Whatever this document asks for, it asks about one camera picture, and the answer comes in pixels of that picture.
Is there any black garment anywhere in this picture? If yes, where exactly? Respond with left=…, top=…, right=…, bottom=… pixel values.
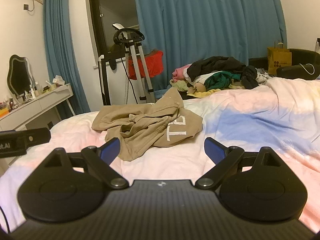
left=187, top=56, right=258, bottom=89

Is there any wide blue curtain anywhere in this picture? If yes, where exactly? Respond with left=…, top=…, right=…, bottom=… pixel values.
left=132, top=0, right=287, bottom=98

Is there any narrow blue curtain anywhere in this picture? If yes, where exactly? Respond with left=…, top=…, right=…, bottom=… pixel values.
left=42, top=0, right=91, bottom=117

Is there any green garment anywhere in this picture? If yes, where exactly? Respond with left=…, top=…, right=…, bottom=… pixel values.
left=204, top=71, right=235, bottom=90

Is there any white cable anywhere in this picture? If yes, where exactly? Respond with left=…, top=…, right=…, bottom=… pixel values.
left=299, top=63, right=315, bottom=75

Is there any black wavy mirror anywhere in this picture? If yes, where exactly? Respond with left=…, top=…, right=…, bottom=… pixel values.
left=7, top=54, right=34, bottom=98

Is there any white dressing table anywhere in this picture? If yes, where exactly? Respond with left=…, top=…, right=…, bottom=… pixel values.
left=0, top=83, right=75, bottom=167

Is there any black white upright board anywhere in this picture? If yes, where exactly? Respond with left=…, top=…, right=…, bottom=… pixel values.
left=98, top=51, right=127, bottom=106

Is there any dark window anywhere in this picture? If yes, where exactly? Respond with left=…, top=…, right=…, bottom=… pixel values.
left=88, top=0, right=139, bottom=55

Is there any white garment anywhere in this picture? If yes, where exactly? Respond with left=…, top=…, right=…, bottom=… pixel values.
left=184, top=69, right=218, bottom=84

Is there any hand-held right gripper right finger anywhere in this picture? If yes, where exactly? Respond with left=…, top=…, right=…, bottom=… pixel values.
left=194, top=137, right=285, bottom=190

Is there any cream fluffy cloth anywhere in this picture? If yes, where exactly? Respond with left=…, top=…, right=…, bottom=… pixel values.
left=169, top=79, right=188, bottom=92

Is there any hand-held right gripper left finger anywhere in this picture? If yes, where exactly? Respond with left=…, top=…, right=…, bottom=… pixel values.
left=37, top=137, right=129, bottom=189

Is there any yellow towel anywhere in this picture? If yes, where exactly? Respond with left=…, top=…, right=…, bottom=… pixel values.
left=187, top=84, right=247, bottom=98

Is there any pink garment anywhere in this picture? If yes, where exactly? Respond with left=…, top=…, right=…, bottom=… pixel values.
left=172, top=64, right=192, bottom=82

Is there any black armchair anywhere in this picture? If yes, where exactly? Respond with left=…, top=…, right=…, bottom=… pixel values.
left=249, top=48, right=320, bottom=81

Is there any tan printed hoodie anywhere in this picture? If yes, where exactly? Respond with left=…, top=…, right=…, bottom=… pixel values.
left=91, top=88, right=203, bottom=162

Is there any yellow paper bag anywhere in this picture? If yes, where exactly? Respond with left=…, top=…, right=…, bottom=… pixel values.
left=267, top=41, right=292, bottom=75

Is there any pastel tie-dye blanket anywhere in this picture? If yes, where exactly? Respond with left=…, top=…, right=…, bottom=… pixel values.
left=0, top=77, right=320, bottom=233

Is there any group of cosmetics bottles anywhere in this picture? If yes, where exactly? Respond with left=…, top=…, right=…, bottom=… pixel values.
left=0, top=80, right=57, bottom=113

